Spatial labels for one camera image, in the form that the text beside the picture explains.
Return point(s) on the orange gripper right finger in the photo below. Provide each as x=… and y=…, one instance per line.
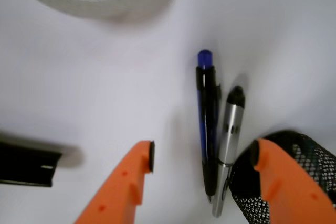
x=293, y=196

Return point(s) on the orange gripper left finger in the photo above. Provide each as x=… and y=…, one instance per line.
x=118, y=197

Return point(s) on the black blue ballpoint pen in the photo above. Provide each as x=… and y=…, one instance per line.
x=209, y=103

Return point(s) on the black mesh pen holder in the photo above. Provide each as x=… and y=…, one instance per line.
x=244, y=183

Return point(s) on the silver metal pen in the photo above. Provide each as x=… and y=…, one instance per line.
x=233, y=116

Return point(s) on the black flat bar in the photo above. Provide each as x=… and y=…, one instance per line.
x=27, y=166

